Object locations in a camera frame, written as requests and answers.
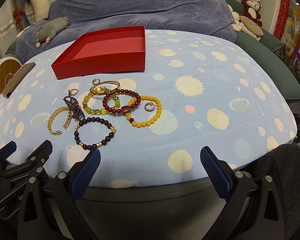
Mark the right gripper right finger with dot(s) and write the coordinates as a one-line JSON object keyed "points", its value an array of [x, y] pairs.
{"points": [[252, 206]]}

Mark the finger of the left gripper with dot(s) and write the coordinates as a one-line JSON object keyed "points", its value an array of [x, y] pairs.
{"points": [[7, 150], [40, 155]]}

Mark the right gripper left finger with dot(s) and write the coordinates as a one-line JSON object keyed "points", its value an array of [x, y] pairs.
{"points": [[68, 187]]}

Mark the dark purple bead strand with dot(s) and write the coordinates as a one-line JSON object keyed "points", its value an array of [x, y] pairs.
{"points": [[74, 108]]}

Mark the gold bangle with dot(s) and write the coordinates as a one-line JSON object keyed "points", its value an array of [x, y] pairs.
{"points": [[105, 87]]}

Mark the round wooden white device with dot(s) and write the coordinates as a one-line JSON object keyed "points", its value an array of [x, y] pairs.
{"points": [[8, 67]]}

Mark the small gold hoop earring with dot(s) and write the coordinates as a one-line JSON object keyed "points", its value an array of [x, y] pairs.
{"points": [[150, 106]]}

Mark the grey plush mouse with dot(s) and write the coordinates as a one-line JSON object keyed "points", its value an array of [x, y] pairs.
{"points": [[49, 30]]}

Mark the blue planet print sheet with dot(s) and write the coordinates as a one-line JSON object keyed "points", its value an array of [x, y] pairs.
{"points": [[212, 93]]}

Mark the red shallow cardboard box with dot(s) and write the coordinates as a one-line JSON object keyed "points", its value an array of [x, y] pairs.
{"points": [[114, 50]]}

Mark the purple-grey velvet blanket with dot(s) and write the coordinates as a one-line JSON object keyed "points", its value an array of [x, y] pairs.
{"points": [[209, 17]]}

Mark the cream plush llama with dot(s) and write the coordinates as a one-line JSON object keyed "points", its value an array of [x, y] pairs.
{"points": [[41, 9]]}

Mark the beige cookie plush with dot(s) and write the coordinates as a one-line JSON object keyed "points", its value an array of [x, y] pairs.
{"points": [[251, 28]]}

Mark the white plush toy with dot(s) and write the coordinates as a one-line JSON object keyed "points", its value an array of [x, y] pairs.
{"points": [[236, 24]]}

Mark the red monkey plush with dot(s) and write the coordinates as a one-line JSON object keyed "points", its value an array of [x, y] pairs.
{"points": [[251, 10]]}

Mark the green bed frame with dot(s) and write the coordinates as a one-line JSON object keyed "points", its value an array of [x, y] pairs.
{"points": [[262, 52]]}

